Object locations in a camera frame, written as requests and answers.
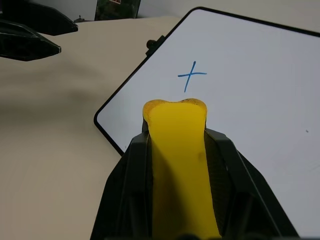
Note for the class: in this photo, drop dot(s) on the whiteboard with black frame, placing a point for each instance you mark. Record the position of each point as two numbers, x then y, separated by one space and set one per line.
250 75

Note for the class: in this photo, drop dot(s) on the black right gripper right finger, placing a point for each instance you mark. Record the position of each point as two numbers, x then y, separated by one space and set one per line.
240 195

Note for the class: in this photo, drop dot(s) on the dark green background box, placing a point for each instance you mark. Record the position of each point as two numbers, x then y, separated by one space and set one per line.
117 8

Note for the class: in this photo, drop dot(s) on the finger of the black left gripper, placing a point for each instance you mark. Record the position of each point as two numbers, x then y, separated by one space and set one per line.
45 20
25 42

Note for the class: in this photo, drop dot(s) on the black whiteboard edge clip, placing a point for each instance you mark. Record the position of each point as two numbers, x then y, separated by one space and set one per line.
153 45

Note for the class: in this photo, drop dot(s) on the yellow whiteboard eraser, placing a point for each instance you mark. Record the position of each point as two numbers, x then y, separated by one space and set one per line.
180 160

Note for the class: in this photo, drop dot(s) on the blue cross drawing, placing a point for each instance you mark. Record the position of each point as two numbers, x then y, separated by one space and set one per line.
190 74

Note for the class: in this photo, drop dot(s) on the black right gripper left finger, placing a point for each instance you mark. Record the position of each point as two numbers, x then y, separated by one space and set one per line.
125 190

